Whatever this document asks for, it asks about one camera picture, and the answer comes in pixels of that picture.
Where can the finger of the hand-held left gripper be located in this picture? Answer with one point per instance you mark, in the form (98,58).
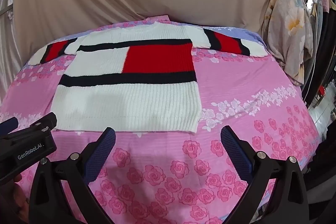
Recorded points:
(43,121)
(8,124)

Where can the pink floral bedsheet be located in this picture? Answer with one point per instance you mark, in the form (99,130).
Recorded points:
(236,77)

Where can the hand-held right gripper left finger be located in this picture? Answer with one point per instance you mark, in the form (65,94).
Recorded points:
(102,154)

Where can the white red black knit sweater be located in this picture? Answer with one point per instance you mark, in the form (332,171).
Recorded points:
(131,106)

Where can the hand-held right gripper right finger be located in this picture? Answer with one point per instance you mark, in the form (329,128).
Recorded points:
(236,153)

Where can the pale floral hanging cloth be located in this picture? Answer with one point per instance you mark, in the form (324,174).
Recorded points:
(288,29)

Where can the person's left hand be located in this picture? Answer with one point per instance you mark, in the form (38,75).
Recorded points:
(19,197)

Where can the dark hanging clothes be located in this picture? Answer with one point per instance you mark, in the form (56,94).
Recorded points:
(324,29)

